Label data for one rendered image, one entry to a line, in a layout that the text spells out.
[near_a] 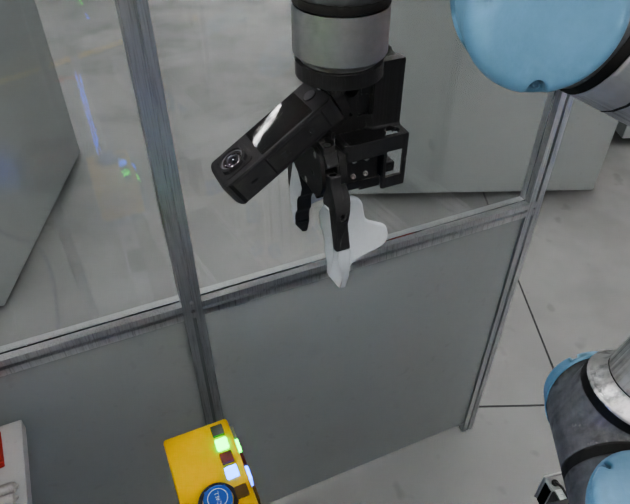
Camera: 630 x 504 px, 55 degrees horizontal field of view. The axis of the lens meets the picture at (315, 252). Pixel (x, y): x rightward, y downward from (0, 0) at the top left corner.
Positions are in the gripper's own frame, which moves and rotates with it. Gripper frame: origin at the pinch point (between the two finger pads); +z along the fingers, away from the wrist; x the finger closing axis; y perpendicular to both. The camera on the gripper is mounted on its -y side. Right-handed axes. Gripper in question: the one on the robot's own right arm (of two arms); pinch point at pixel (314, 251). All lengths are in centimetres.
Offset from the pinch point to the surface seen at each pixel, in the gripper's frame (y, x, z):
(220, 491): -13.9, 0.7, 39.8
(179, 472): -18.4, 6.3, 40.8
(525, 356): 118, 63, 148
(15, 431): -45, 40, 62
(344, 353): 28, 46, 81
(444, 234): 52, 45, 50
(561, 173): 197, 142, 132
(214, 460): -13.3, 6.2, 40.8
